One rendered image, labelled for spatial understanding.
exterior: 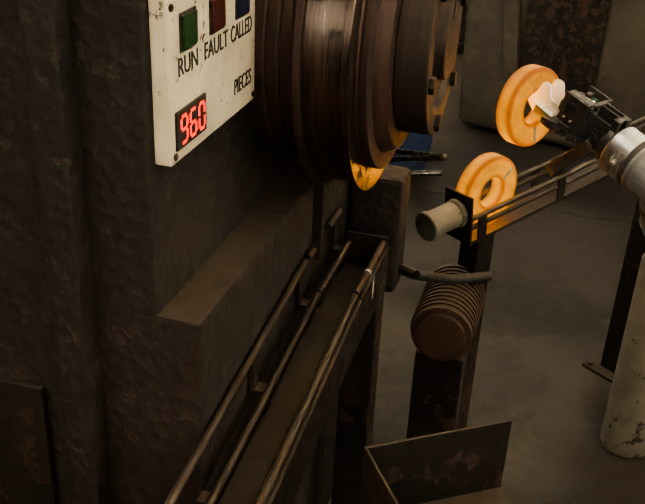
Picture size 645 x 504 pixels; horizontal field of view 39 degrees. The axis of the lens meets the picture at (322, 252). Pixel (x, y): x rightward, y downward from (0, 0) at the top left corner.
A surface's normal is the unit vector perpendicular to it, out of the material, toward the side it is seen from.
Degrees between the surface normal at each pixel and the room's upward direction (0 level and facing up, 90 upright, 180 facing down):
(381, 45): 84
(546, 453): 0
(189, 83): 90
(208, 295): 0
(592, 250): 0
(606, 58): 90
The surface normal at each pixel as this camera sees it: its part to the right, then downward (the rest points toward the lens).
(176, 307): 0.04, -0.88
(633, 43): -0.51, 0.38
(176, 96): 0.96, 0.17
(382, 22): 0.20, 0.20
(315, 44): -0.28, 0.31
